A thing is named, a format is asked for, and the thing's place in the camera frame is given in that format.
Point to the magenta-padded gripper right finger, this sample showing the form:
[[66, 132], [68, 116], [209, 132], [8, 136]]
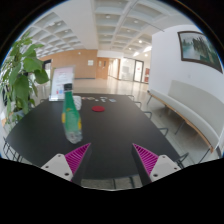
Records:
[[146, 159]]

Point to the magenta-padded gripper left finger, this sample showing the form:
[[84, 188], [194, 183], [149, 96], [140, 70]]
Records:
[[76, 158]]

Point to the green plastic drink bottle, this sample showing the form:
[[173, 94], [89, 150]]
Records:
[[71, 116]]

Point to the black metal chairs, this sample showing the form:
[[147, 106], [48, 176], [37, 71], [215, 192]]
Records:
[[148, 112]]

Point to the flat round red coaster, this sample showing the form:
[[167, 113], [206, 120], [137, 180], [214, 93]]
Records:
[[98, 108]]

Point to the white polka-dot cup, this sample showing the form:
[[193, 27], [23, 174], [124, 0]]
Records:
[[78, 102]]

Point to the round multicolour sticker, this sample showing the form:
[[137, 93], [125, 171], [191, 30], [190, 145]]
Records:
[[85, 98]]

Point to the round green yellow sticker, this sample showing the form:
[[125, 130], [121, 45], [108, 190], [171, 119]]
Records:
[[91, 98]]

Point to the long white bench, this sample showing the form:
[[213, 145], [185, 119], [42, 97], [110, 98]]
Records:
[[193, 110]]

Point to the blue rectangular card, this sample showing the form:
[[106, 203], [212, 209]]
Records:
[[112, 100]]

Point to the green leafy potted plant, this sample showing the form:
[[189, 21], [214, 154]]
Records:
[[20, 83]]

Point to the ceiling lights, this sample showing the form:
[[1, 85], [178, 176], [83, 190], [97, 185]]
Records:
[[140, 41]]

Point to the framed landscape picture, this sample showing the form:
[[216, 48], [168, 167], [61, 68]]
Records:
[[199, 48]]

